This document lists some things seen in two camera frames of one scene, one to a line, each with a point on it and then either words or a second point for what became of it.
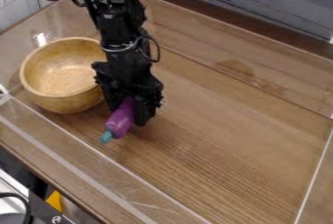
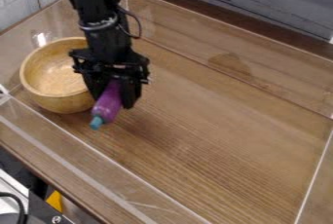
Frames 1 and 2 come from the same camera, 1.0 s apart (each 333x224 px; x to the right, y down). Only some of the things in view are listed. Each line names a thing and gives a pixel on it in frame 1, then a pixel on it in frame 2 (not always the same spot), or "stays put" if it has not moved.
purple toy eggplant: (119, 121) -> (108, 106)
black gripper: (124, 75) -> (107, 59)
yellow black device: (46, 207) stays put
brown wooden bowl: (58, 74) stays put
